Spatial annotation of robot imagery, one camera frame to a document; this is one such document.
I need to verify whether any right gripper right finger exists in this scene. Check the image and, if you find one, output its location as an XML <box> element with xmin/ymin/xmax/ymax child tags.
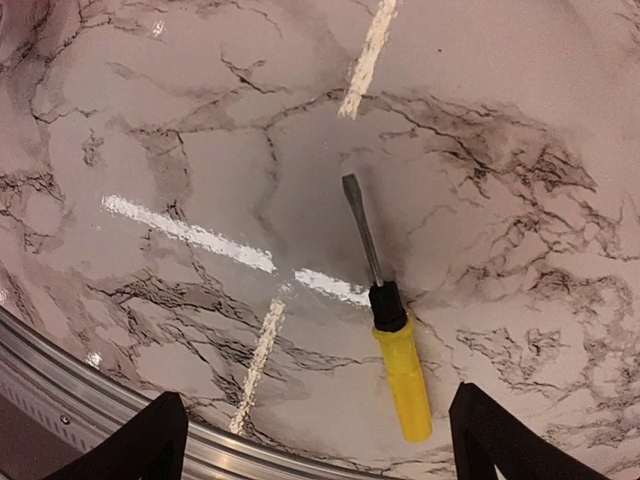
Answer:
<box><xmin>449</xmin><ymin>383</ymin><xmax>604</xmax><ymax>479</ymax></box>

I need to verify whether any front aluminium rail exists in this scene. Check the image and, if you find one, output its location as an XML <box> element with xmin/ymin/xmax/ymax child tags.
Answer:
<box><xmin>1</xmin><ymin>309</ymin><xmax>384</xmax><ymax>479</ymax></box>

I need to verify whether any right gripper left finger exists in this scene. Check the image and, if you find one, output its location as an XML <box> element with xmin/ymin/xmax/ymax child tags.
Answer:
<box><xmin>45</xmin><ymin>392</ymin><xmax>188</xmax><ymax>480</ymax></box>

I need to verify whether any yellow handled screwdriver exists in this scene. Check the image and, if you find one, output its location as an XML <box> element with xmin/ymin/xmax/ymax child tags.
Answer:
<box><xmin>342</xmin><ymin>173</ymin><xmax>433</xmax><ymax>443</ymax></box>

